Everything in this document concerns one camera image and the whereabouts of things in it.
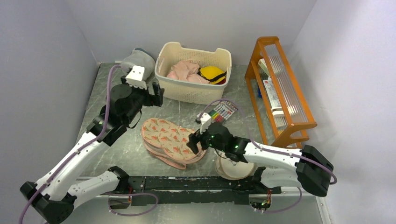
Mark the beige round glasses pouch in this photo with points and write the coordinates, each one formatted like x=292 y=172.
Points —
x=231 y=170

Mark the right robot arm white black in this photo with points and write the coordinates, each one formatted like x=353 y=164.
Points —
x=304 y=168

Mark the cream plastic laundry basket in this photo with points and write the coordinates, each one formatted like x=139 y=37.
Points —
x=172 y=53

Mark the white box in rack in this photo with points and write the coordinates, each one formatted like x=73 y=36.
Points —
x=272 y=95

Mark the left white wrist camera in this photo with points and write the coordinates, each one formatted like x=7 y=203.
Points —
x=135 y=78

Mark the orange wooden rack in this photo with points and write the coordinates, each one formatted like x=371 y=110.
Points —
x=297 y=115

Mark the pink cloth in basket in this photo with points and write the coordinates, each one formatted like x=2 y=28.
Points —
x=187 y=71

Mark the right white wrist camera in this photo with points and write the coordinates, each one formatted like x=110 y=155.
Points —
x=205 y=121

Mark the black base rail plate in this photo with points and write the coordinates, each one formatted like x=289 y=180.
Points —
x=192 y=189

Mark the grey round mesh bag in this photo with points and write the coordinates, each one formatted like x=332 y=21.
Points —
x=141 y=58

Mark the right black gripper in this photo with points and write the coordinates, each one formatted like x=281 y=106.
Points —
x=194 y=138

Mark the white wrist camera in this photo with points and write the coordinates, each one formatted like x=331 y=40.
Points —
x=135 y=78
x=205 y=121

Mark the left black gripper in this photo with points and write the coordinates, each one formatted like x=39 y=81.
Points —
x=156 y=99

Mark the yellow black cloth in basket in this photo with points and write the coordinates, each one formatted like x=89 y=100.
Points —
x=213 y=74

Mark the marker pen pack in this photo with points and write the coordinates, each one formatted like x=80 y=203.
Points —
x=223 y=111

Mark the floral mesh laundry bag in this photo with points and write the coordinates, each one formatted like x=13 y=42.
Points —
x=168 y=142

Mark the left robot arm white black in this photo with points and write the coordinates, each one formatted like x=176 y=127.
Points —
x=55 y=196

